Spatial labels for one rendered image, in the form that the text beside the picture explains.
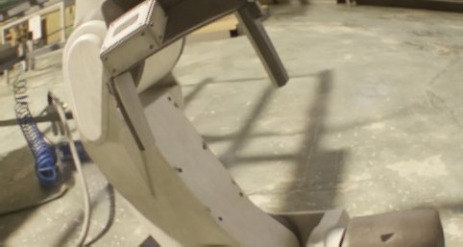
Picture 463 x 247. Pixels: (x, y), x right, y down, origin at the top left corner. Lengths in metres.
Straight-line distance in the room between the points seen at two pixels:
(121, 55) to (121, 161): 0.33
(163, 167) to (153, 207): 0.07
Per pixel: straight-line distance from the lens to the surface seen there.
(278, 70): 0.37
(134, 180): 0.67
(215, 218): 0.67
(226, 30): 4.71
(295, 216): 0.78
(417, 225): 0.65
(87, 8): 0.67
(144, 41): 0.33
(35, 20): 5.68
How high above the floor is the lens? 0.69
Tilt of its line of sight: 17 degrees down
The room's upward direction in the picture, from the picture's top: 8 degrees counter-clockwise
